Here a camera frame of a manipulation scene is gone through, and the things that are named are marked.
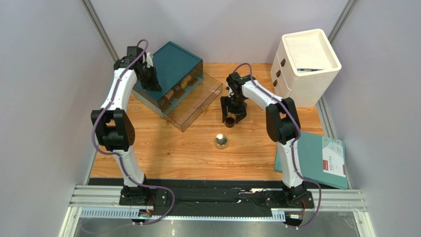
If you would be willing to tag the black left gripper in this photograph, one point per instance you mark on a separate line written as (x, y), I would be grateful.
(154, 85)

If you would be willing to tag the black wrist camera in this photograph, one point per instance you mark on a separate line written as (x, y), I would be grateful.
(133, 51)
(234, 81)

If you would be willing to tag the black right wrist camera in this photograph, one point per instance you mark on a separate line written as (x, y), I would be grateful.
(234, 81)

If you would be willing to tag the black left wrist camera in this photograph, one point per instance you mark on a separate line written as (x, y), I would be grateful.
(133, 51)

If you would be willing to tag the white drawer cabinet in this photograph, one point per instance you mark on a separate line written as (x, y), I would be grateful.
(304, 66)

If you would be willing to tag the teal flat box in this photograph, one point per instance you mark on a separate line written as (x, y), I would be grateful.
(317, 158)

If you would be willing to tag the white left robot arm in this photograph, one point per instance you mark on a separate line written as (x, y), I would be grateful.
(113, 133)

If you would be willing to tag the gold lid glass jar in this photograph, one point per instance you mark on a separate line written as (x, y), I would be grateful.
(221, 141)

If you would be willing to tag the beige tube grey cap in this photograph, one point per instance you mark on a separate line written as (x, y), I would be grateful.
(186, 81)

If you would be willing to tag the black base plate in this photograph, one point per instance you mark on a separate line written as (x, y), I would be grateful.
(210, 198)

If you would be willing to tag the dark brown round jar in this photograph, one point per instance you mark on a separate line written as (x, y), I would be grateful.
(230, 122)

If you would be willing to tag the aluminium frame rail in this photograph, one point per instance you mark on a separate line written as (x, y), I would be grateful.
(93, 211)

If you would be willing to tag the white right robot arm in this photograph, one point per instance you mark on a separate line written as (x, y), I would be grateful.
(281, 121)

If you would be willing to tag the beige foundation pump bottle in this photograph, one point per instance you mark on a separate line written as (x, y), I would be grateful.
(170, 94)

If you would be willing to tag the teal drawer organizer box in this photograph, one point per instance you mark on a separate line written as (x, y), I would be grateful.
(168, 55)

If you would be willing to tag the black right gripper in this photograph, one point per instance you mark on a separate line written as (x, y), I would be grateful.
(234, 102)

